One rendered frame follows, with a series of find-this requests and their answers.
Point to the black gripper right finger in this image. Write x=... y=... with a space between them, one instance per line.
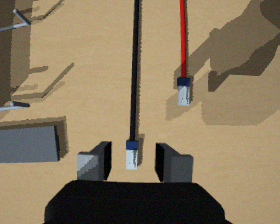
x=171 y=166

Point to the red cable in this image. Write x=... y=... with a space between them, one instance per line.
x=183 y=38

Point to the black patch cord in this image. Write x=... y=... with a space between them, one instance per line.
x=134 y=71

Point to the grey cable plug with dark blue boot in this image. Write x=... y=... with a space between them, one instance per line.
x=183 y=84

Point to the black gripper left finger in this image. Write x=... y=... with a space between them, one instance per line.
x=96 y=164

